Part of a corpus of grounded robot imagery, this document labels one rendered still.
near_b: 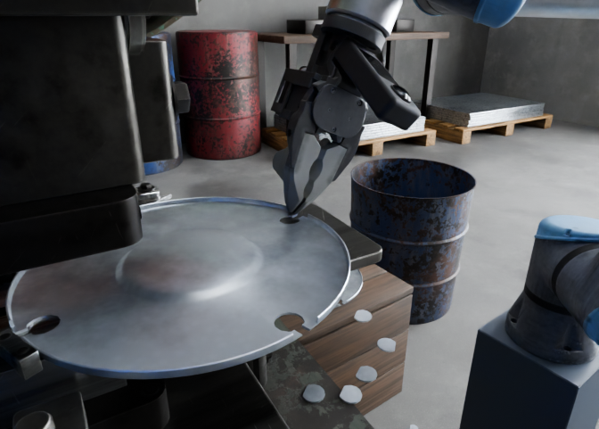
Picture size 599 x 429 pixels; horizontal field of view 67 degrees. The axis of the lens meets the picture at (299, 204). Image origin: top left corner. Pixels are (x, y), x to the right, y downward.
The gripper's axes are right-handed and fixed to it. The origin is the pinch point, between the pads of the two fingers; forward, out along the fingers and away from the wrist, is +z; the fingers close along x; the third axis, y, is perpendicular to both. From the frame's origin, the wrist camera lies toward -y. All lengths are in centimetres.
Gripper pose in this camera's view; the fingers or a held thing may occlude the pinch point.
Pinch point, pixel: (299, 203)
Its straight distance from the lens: 50.8
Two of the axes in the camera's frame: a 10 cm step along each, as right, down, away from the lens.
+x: -7.7, -2.0, -6.1
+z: -3.6, 9.2, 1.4
